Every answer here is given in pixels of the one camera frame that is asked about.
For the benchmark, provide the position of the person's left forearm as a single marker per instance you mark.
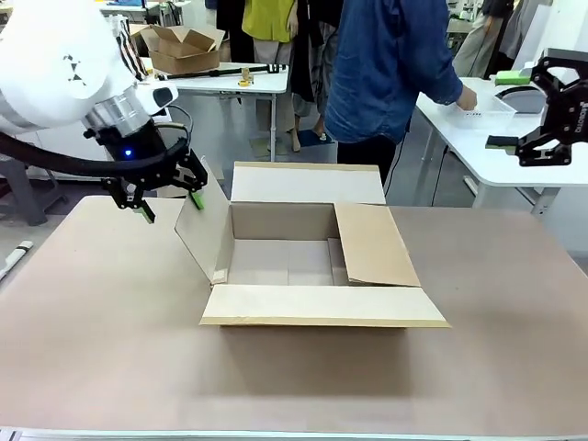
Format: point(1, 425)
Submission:
point(443, 85)

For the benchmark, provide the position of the large brown cardboard box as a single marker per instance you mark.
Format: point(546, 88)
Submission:
point(321, 305)

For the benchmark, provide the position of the yellow tape roll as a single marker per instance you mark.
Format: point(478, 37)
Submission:
point(245, 83)

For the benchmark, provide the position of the white plastic tray basket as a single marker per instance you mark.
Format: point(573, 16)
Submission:
point(491, 117)

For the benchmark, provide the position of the beige clothed background figure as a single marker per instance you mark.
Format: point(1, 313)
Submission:
point(478, 41)

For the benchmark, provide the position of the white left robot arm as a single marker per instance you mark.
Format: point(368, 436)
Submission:
point(46, 55)

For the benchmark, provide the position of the open background cardboard box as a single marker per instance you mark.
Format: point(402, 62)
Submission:
point(184, 57)

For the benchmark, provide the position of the person's left hand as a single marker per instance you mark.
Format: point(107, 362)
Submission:
point(467, 98)

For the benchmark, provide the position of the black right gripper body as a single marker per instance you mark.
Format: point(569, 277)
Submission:
point(574, 115)

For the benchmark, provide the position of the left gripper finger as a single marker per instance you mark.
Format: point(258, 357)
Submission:
point(190, 177)
point(126, 195)

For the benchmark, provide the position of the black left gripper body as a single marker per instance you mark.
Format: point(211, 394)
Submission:
point(138, 147)

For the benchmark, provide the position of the grey round dish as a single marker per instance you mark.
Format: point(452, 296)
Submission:
point(523, 98)

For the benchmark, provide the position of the white floor strip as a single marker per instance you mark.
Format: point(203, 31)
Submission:
point(14, 259)

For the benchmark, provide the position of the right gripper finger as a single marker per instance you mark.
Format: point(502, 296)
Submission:
point(543, 69)
point(528, 156)

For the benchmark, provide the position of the white background table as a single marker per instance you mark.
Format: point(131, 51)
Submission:
point(275, 82)

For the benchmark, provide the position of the black white striped bag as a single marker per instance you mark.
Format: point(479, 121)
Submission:
point(133, 50)

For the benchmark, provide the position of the white side table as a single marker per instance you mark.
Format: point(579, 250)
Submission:
point(459, 147)

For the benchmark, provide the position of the person in denim shirt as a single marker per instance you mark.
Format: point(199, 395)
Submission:
point(386, 69)

